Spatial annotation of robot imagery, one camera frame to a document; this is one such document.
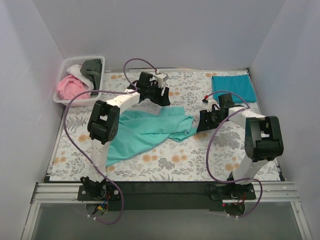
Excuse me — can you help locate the dark grey t shirt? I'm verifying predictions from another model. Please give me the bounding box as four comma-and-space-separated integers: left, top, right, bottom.
80, 59, 102, 90

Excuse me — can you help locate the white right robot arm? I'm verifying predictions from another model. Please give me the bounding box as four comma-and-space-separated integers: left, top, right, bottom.
196, 91, 284, 185

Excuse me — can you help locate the aluminium frame rail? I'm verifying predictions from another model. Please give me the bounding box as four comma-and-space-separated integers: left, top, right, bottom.
30, 182, 86, 205

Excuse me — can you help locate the floral patterned table mat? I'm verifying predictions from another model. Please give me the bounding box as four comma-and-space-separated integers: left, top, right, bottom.
49, 70, 280, 182

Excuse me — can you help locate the folded teal t shirt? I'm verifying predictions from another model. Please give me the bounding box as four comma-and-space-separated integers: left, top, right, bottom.
211, 74, 257, 103

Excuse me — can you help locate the white plastic laundry basket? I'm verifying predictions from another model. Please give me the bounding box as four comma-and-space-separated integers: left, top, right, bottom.
52, 55, 106, 106

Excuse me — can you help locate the pink t shirt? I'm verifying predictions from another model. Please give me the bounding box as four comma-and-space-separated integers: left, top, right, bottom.
56, 75, 90, 100

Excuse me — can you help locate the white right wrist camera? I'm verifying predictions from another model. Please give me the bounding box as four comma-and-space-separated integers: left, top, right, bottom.
202, 95, 220, 112

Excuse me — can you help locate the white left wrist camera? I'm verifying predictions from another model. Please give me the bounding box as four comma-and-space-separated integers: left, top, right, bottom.
153, 73, 169, 88

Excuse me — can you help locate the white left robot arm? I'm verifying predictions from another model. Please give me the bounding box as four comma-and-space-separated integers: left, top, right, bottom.
80, 72, 170, 200

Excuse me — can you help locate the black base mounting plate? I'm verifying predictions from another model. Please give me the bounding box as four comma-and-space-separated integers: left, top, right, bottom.
77, 180, 257, 212

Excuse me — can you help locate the mint green t shirt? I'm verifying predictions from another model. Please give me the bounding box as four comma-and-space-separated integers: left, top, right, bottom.
106, 106, 197, 167

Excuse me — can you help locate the white t shirt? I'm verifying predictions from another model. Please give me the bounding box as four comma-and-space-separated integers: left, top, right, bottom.
66, 64, 94, 91

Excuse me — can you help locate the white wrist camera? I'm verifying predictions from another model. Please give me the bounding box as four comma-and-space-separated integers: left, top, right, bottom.
153, 73, 169, 88
202, 95, 220, 112

